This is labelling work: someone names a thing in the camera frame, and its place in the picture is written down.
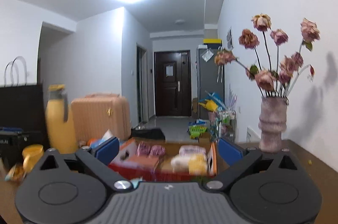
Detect blue tissue pack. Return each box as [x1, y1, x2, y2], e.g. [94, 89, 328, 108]
[87, 130, 114, 148]

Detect pink ribbed suitcase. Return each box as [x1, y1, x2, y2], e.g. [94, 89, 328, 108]
[71, 93, 131, 142]

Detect yellow thermos jug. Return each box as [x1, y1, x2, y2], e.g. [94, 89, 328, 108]
[46, 84, 78, 154]

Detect yellow white plush in box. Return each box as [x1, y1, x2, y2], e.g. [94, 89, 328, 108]
[171, 145, 208, 175]

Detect pink ceramic vase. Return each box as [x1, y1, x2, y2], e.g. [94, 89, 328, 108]
[258, 97, 287, 153]

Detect yellow blue bag pile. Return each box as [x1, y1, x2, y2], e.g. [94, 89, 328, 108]
[198, 91, 226, 112]

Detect red cardboard box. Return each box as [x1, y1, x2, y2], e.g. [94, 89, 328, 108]
[108, 137, 218, 182]

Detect yellow mug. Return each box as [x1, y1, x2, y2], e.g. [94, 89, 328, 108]
[22, 144, 44, 173]

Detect snack packet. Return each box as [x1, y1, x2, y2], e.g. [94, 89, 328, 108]
[5, 163, 26, 182]

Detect dried pink rose bouquet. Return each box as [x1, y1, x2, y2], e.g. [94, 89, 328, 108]
[214, 14, 320, 100]

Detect black paper bag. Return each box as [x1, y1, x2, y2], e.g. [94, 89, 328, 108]
[0, 55, 49, 161]

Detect grey refrigerator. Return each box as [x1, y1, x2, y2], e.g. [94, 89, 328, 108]
[196, 45, 225, 120]

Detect dark entrance door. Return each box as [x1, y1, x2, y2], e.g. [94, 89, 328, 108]
[154, 50, 191, 117]

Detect yellow box on refrigerator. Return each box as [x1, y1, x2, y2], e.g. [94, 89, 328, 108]
[203, 38, 222, 44]

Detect wire rack with bottles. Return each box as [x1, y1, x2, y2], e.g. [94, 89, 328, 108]
[209, 111, 236, 142]

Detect wall picture frame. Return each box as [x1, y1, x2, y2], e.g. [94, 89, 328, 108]
[226, 27, 234, 50]

